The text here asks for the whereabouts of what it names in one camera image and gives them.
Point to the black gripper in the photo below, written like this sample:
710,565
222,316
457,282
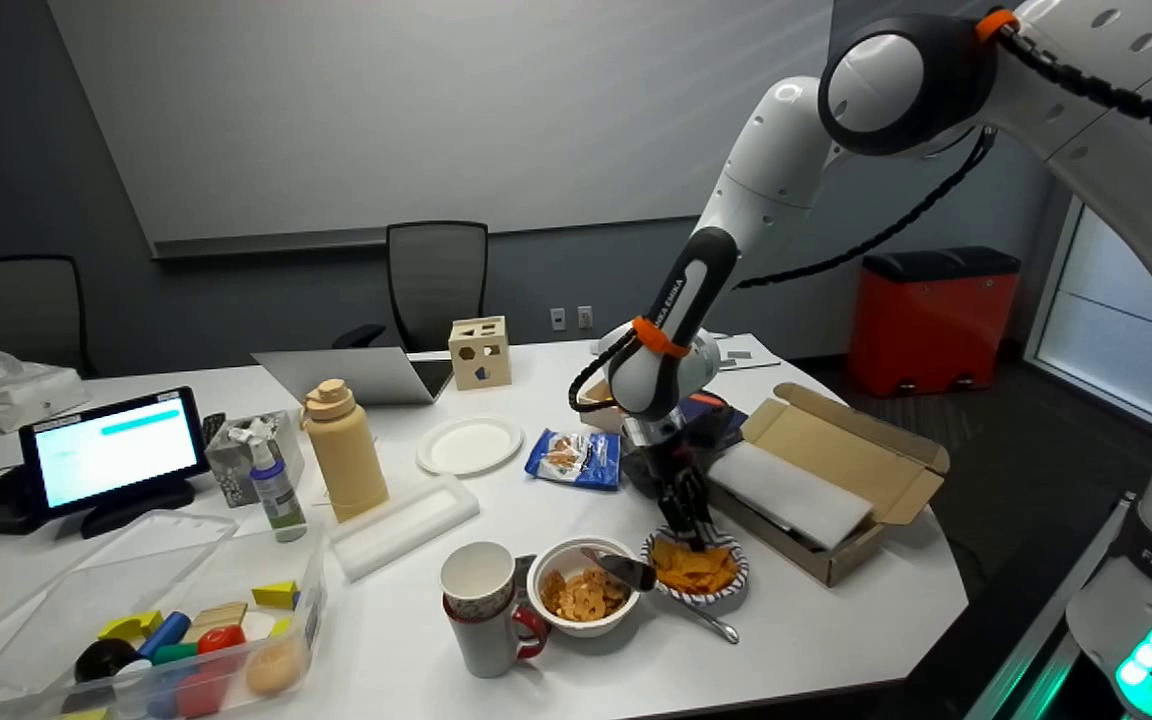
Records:
677,486

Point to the small bowl with orange food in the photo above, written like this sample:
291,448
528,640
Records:
710,573

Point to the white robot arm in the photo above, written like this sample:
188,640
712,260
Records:
1061,77

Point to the white bowl with snacks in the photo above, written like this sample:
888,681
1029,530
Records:
572,594

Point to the metal spoon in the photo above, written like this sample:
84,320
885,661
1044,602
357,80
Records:
640,578

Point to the open cardboard box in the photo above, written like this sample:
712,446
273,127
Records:
820,483

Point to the blue snack bag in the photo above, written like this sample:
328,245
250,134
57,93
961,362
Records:
586,456

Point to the white paper plate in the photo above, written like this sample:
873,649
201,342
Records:
470,448

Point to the wooden shape sorter cube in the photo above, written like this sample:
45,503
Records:
477,350

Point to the red trash bin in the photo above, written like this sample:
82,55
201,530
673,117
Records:
930,320

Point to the white flat tray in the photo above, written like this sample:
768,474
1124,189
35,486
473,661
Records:
401,524

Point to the grey laptop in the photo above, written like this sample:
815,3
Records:
378,378

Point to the tan plastic bottle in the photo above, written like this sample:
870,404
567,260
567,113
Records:
344,448

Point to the black office chair right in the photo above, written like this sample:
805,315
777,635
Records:
436,272

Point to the black office chair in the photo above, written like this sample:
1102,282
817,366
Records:
43,309
436,272

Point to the small spray bottle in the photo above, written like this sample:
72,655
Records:
268,476

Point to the clear bin of toys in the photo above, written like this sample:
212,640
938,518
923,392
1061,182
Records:
177,618

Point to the tablet with lit screen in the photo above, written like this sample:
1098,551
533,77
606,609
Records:
118,456

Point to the black office chair far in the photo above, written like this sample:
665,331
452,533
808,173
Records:
43,309

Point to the white tissue pack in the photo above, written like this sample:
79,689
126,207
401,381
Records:
35,389

